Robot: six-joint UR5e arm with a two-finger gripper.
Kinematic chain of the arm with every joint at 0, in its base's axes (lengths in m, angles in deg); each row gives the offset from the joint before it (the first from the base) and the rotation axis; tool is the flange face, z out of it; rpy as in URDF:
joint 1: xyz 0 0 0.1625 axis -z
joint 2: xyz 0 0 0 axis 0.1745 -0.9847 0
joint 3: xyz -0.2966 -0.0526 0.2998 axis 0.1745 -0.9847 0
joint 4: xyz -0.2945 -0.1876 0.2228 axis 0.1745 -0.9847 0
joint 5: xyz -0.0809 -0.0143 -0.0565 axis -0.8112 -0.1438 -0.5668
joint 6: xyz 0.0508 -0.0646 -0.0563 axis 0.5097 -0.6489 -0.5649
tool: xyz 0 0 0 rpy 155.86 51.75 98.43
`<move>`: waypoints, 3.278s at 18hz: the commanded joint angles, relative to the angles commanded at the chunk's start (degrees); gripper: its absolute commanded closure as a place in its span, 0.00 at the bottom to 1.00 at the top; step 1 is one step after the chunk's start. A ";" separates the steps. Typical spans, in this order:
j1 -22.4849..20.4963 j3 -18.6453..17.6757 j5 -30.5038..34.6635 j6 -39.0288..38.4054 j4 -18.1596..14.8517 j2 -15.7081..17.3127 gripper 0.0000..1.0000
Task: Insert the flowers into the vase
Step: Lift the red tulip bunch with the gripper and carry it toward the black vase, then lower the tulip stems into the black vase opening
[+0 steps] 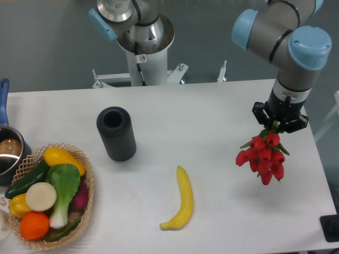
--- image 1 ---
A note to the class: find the green cucumber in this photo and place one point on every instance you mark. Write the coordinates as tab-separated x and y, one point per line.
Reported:
36	175

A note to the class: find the cream round slice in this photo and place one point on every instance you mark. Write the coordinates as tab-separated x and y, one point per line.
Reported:
41	196

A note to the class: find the dark grey ribbed vase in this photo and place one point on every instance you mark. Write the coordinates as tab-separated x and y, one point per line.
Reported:
115	128

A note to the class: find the white metal base frame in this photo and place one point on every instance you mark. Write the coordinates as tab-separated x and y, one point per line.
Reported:
175	76

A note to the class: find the orange fruit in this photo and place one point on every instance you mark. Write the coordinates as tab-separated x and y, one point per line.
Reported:
34	225

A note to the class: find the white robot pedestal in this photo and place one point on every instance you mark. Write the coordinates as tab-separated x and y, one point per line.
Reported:
146	51

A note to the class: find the green bean pod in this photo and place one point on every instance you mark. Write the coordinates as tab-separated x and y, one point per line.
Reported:
65	231

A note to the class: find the red tulip bouquet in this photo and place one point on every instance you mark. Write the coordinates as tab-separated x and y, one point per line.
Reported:
265	155

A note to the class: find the blue saucepan with handle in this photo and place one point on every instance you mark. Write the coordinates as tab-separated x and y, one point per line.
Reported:
13	145

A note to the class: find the yellow banana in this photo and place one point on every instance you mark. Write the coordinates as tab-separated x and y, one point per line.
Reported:
182	217

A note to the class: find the small garlic piece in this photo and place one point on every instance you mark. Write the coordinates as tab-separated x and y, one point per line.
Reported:
3	202

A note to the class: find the green bok choy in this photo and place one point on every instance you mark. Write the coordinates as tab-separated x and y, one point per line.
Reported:
65	179

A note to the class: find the purple sweet potato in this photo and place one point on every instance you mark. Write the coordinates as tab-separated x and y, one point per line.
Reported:
81	198

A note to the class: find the woven wicker basket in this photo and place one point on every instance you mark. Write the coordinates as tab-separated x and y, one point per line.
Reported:
73	213

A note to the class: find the black device at edge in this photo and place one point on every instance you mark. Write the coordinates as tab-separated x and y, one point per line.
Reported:
329	225

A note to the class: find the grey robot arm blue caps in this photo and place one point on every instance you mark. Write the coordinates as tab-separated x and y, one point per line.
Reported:
279	35

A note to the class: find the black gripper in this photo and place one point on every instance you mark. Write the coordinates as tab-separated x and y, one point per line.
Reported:
284	105

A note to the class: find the yellow bell pepper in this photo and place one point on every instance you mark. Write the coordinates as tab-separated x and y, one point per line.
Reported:
18	206

